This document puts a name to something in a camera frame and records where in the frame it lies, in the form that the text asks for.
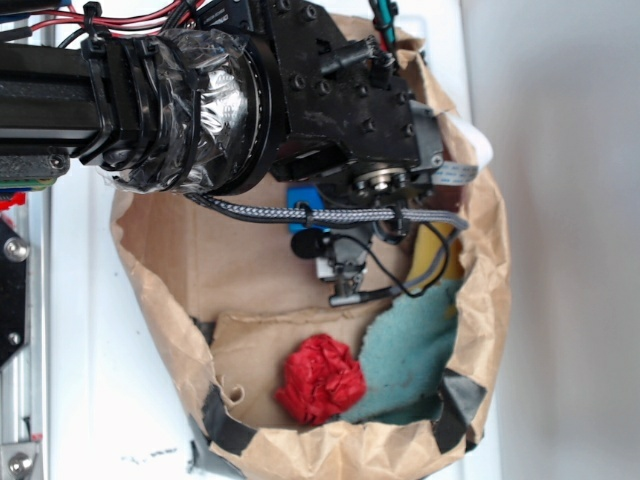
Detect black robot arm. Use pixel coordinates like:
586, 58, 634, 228
1, 1, 444, 201

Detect teal cloth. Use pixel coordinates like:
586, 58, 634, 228
340, 279, 462, 425

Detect blue wooden block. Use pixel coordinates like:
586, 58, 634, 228
287, 185, 330, 234

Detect yellow sponge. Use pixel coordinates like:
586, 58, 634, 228
406, 223, 464, 292

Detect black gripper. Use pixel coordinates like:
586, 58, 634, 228
199, 1, 444, 200

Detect aluminium frame rail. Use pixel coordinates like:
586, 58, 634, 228
1, 189, 51, 479

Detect small black microphone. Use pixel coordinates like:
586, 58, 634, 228
290, 228, 330, 260

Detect brown paper bag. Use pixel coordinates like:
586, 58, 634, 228
109, 12, 513, 480

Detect thin black cable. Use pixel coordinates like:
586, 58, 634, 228
344, 219, 451, 297

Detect white ribbon cable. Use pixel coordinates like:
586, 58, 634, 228
430, 162, 479, 186

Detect grey braided cable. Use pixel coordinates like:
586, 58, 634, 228
184, 192, 470, 232

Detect metal corner bracket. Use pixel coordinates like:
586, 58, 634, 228
1, 442, 43, 480

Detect black mounting plate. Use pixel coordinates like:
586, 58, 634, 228
1, 217, 31, 369

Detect red wires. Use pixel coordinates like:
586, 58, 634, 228
0, 0, 211, 39

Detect red crumpled paper ball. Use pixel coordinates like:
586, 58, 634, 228
274, 334, 367, 426

